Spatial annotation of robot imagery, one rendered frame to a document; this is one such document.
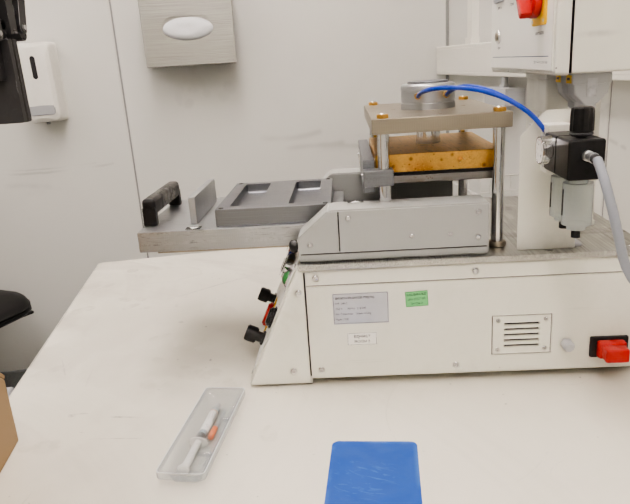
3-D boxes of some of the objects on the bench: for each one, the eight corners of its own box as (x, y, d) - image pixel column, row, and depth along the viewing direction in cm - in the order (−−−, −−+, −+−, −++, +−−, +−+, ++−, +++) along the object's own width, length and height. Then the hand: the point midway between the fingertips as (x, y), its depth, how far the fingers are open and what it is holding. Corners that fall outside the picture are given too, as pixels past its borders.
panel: (273, 301, 119) (309, 213, 113) (252, 378, 90) (298, 264, 85) (263, 298, 118) (298, 209, 113) (239, 373, 90) (284, 259, 84)
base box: (556, 287, 118) (561, 198, 113) (651, 386, 82) (664, 262, 77) (275, 300, 121) (267, 213, 116) (247, 401, 85) (234, 282, 80)
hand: (3, 82), depth 54 cm, fingers closed
